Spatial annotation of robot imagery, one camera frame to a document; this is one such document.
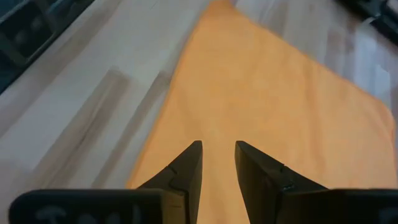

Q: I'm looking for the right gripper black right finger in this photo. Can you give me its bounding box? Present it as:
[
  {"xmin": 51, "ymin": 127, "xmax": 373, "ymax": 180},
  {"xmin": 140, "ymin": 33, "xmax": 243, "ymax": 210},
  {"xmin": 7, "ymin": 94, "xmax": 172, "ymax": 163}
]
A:
[{"xmin": 235, "ymin": 140, "xmax": 398, "ymax": 224}]

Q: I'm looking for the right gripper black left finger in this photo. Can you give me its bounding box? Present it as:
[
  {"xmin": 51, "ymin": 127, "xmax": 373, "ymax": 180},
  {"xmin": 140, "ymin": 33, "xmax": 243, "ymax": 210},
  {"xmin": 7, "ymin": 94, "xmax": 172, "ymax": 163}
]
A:
[{"xmin": 9, "ymin": 140, "xmax": 203, "ymax": 224}]

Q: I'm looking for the orange microfiber towel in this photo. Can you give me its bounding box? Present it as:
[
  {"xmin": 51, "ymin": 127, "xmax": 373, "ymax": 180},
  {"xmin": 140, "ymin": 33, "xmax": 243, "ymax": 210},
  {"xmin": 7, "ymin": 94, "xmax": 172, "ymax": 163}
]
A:
[{"xmin": 126, "ymin": 0, "xmax": 397, "ymax": 224}]

